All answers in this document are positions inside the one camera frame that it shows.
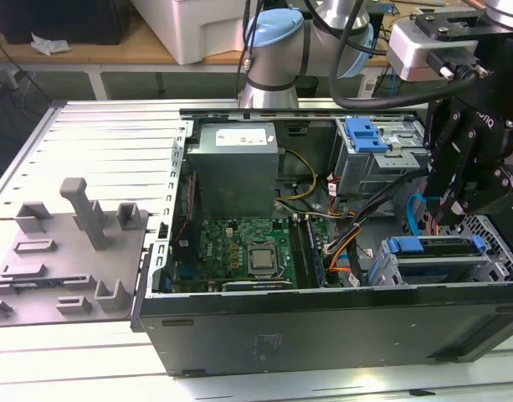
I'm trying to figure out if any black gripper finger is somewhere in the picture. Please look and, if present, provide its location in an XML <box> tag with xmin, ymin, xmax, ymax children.
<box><xmin>423</xmin><ymin>98</ymin><xmax>477</xmax><ymax>223</ymax></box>
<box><xmin>448</xmin><ymin>165</ymin><xmax>513</xmax><ymax>227</ymax></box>

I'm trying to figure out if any hard disk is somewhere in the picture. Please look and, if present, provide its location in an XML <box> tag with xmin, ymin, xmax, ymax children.
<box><xmin>367</xmin><ymin>235</ymin><xmax>487</xmax><ymax>286</ymax></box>

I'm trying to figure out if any metal disk bay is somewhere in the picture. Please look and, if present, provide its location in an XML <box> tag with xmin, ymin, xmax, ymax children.
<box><xmin>375</xmin><ymin>234</ymin><xmax>512</xmax><ymax>286</ymax></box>

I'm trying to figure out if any blue plastic drive latch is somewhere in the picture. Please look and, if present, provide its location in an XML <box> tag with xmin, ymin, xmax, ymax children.
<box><xmin>346</xmin><ymin>118</ymin><xmax>387</xmax><ymax>154</ymax></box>

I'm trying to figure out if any metal optical drive cage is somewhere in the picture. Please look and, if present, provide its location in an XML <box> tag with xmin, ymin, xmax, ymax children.
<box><xmin>329</xmin><ymin>116</ymin><xmax>433</xmax><ymax>202</ymax></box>

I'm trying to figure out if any installed RAM stick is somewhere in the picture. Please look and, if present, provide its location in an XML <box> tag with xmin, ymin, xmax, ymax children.
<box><xmin>302</xmin><ymin>215</ymin><xmax>326</xmax><ymax>288</ymax></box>

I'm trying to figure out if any metal CPU socket cover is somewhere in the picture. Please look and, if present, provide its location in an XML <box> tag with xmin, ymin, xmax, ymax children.
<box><xmin>244</xmin><ymin>240</ymin><xmax>283</xmax><ymax>279</ymax></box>

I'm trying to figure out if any silver CPU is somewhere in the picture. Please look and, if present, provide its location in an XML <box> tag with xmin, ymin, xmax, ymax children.
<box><xmin>249</xmin><ymin>246</ymin><xmax>278</xmax><ymax>271</ymax></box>

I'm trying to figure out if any grey power supply unit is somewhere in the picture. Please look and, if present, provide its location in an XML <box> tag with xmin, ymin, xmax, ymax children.
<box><xmin>185</xmin><ymin>121</ymin><xmax>280</xmax><ymax>219</ymax></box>

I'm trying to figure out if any black PC case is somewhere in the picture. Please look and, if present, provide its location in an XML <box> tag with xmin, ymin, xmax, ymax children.
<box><xmin>130</xmin><ymin>106</ymin><xmax>513</xmax><ymax>378</ymax></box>

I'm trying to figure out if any black graphics card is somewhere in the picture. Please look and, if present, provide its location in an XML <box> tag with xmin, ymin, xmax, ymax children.
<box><xmin>221</xmin><ymin>279</ymin><xmax>294</xmax><ymax>292</ymax></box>

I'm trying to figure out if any green motherboard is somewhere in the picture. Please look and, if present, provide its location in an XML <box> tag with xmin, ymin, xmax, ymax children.
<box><xmin>197</xmin><ymin>215</ymin><xmax>336</xmax><ymax>290</ymax></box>

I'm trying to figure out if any wooden desk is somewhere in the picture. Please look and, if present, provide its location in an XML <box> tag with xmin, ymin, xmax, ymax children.
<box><xmin>0</xmin><ymin>10</ymin><xmax>391</xmax><ymax>79</ymax></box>

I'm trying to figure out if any grey parts rack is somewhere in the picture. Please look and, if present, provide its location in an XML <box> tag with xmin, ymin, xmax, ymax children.
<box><xmin>0</xmin><ymin>176</ymin><xmax>152</xmax><ymax>332</ymax></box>

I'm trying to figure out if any large black box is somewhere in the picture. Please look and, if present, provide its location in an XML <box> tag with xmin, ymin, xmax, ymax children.
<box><xmin>0</xmin><ymin>0</ymin><xmax>131</xmax><ymax>46</ymax></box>

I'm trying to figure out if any crumpled white paper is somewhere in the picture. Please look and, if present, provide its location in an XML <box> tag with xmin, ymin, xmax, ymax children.
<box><xmin>29</xmin><ymin>33</ymin><xmax>72</xmax><ymax>56</ymax></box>

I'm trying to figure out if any RAM stick in rack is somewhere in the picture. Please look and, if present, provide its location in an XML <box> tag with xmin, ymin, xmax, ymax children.
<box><xmin>11</xmin><ymin>281</ymin><xmax>67</xmax><ymax>290</ymax></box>

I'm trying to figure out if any orange black power wire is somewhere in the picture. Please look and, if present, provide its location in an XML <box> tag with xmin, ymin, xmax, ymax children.
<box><xmin>422</xmin><ymin>208</ymin><xmax>440</xmax><ymax>235</ymax></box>

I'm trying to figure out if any blue data wire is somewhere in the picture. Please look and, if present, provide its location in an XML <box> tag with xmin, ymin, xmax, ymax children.
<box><xmin>406</xmin><ymin>194</ymin><xmax>428</xmax><ymax>238</ymax></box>

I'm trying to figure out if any black sleeved cable bundle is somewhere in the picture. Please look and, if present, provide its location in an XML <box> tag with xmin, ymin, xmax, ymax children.
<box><xmin>346</xmin><ymin>165</ymin><xmax>431</xmax><ymax>288</ymax></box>

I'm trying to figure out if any thick black camera cable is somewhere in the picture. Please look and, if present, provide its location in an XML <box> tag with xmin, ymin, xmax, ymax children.
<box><xmin>327</xmin><ymin>0</ymin><xmax>491</xmax><ymax>111</ymax></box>

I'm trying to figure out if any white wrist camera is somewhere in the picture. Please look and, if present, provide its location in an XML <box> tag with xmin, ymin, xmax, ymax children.
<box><xmin>385</xmin><ymin>12</ymin><xmax>491</xmax><ymax>83</ymax></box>

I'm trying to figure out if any coloured wire bundle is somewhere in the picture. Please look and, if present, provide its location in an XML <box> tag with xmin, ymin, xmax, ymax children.
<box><xmin>322</xmin><ymin>224</ymin><xmax>362</xmax><ymax>256</ymax></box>

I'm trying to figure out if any yellow black power cable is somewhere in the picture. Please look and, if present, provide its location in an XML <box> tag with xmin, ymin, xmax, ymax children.
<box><xmin>276</xmin><ymin>148</ymin><xmax>320</xmax><ymax>202</ymax></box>

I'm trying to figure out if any orange data wire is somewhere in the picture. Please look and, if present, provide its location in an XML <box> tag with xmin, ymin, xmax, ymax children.
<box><xmin>329</xmin><ymin>250</ymin><xmax>353</xmax><ymax>276</ymax></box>

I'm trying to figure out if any thin black base cable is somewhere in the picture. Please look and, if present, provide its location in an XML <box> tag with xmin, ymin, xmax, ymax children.
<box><xmin>237</xmin><ymin>0</ymin><xmax>259</xmax><ymax>100</ymax></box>

